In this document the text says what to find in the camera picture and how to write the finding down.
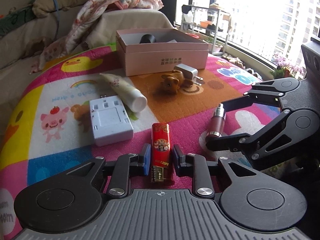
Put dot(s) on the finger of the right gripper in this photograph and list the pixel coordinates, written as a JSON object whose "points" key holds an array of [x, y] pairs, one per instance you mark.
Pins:
{"points": [[235, 143], [238, 103]]}

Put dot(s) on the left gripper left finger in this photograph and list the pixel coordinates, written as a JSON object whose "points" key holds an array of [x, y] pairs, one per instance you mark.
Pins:
{"points": [[126, 167]]}

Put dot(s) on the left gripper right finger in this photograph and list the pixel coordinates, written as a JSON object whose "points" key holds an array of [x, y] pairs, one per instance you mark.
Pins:
{"points": [[196, 167]]}

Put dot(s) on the red lipstick tube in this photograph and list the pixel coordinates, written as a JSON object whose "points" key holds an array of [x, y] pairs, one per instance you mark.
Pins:
{"points": [[217, 122]]}

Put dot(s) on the red cigarette lighter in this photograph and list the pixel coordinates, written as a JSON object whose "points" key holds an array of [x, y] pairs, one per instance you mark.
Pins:
{"points": [[161, 159]]}

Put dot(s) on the white battery charger box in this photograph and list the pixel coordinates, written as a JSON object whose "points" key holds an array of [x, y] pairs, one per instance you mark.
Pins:
{"points": [[110, 121]]}

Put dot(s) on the white usb wall charger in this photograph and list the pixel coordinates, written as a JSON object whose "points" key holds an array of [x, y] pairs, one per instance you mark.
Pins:
{"points": [[189, 73]]}

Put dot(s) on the brown toy dog figurine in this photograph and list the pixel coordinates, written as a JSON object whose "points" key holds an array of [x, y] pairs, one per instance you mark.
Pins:
{"points": [[173, 81]]}

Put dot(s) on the cream lotion tube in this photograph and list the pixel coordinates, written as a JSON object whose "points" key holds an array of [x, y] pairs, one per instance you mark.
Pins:
{"points": [[130, 95]]}

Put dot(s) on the black funnel nozzle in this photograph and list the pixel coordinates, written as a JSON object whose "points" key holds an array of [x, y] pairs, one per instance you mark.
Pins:
{"points": [[147, 38]]}

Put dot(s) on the potted green plant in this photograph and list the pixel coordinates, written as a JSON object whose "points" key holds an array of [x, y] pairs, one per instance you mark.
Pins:
{"points": [[284, 68]]}

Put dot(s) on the colourful cartoon play mat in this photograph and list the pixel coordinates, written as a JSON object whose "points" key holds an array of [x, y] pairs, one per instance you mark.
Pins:
{"points": [[84, 107]]}

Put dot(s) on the metal balcony shelf rack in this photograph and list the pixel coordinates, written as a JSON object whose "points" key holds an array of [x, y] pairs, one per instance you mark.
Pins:
{"points": [[210, 24]]}

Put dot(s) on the pink cardboard box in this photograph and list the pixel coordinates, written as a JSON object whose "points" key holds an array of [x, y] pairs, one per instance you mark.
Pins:
{"points": [[172, 48]]}

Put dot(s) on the beige covered sofa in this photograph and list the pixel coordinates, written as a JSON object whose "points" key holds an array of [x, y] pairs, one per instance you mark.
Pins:
{"points": [[15, 67]]}

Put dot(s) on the green plush pillow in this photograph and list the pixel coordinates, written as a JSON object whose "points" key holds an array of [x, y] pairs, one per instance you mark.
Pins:
{"points": [[16, 19]]}

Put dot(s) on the beige pillow with blue strap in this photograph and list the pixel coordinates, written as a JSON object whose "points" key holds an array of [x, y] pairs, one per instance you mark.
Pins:
{"points": [[41, 8]]}

